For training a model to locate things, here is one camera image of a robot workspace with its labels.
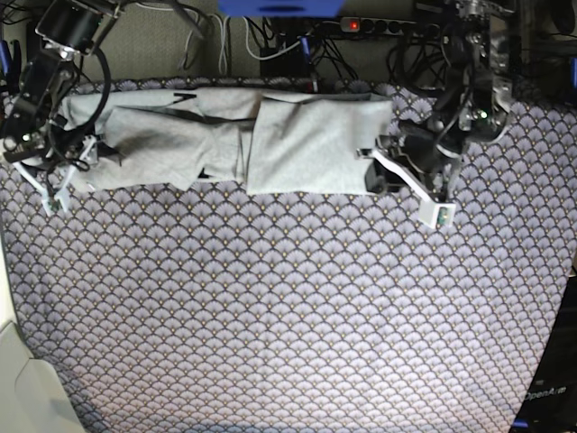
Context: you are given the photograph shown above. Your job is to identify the blue box overhead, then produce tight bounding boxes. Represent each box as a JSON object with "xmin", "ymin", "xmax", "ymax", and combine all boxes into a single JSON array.
[{"xmin": 218, "ymin": 0, "xmax": 343, "ymax": 17}]

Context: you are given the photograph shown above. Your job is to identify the black power strip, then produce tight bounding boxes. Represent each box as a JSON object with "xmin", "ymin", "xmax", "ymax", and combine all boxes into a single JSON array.
[{"xmin": 339, "ymin": 17, "xmax": 441, "ymax": 39}]

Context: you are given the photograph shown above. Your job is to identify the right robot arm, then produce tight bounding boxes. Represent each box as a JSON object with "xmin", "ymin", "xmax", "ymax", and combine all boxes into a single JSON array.
[{"xmin": 1, "ymin": 1, "xmax": 125, "ymax": 167}]

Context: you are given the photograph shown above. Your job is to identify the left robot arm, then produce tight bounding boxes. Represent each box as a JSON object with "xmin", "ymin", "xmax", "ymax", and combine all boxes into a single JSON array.
[{"xmin": 365, "ymin": 1, "xmax": 576, "ymax": 201}]

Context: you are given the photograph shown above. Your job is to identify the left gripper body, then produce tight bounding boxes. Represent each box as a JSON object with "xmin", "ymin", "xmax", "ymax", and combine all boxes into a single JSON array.
[{"xmin": 377, "ymin": 120, "xmax": 464, "ymax": 198}]

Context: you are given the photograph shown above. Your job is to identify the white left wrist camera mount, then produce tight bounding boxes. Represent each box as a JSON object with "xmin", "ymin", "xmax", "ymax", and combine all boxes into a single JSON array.
[{"xmin": 356, "ymin": 147, "xmax": 456, "ymax": 229}]

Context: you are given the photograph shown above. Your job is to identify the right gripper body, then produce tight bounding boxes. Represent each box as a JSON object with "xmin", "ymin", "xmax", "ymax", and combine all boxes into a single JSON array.
[{"xmin": 2, "ymin": 97, "xmax": 84, "ymax": 170}]

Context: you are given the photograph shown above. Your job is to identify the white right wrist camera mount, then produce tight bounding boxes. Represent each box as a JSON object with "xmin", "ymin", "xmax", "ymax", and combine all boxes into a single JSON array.
[{"xmin": 12, "ymin": 135, "xmax": 103, "ymax": 217}]

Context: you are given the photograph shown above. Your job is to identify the beige plastic furniture corner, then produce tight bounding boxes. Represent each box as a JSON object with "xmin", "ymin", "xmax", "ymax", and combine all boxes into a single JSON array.
[{"xmin": 1, "ymin": 246, "xmax": 84, "ymax": 432}]

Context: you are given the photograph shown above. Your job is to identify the white cable on floor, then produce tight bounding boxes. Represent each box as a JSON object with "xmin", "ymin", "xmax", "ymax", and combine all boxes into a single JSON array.
[{"xmin": 179, "ymin": 8, "xmax": 231, "ymax": 73}]

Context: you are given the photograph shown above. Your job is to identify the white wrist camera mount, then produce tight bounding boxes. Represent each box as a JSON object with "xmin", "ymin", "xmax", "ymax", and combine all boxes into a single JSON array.
[
  {"xmin": 356, "ymin": 147, "xmax": 456, "ymax": 229},
  {"xmin": 12, "ymin": 135, "xmax": 103, "ymax": 217}
]

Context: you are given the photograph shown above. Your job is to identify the black power adapter box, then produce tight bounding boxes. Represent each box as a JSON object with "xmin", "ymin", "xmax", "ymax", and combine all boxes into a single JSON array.
[{"xmin": 260, "ymin": 46, "xmax": 310, "ymax": 78}]

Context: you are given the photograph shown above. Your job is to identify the black box OpenArm label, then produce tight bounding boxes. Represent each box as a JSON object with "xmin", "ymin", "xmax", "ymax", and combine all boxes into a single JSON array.
[{"xmin": 510, "ymin": 276, "xmax": 576, "ymax": 432}]

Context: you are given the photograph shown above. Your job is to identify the fan-patterned grey tablecloth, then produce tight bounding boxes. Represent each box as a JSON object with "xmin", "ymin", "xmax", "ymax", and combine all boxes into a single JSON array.
[{"xmin": 1, "ymin": 97, "xmax": 576, "ymax": 432}]

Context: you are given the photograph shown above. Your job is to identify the light grey T-shirt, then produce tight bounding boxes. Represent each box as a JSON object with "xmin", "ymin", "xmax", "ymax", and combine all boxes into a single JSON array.
[{"xmin": 73, "ymin": 88, "xmax": 393, "ymax": 195}]

